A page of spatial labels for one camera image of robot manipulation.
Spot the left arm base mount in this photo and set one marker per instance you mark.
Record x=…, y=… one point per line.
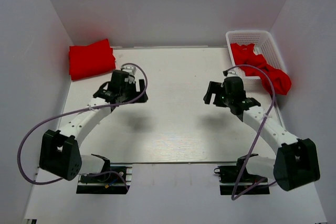
x=115, y=183

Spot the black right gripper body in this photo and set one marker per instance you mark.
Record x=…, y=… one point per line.
x=226, y=99

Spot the white plastic laundry basket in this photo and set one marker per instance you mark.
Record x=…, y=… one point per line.
x=263, y=44

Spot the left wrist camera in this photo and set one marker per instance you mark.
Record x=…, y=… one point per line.
x=130, y=70

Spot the red t shirt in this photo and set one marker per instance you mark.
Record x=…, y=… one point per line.
x=92, y=60
x=244, y=55

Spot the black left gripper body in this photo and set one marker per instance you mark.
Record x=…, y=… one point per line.
x=129, y=92

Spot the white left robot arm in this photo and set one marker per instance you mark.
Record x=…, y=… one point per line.
x=60, y=149

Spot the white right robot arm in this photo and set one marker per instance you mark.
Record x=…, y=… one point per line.
x=296, y=162

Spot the red t shirt in basket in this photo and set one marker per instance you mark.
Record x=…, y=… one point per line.
x=244, y=55

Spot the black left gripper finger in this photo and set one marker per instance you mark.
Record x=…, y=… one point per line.
x=142, y=86
x=142, y=99

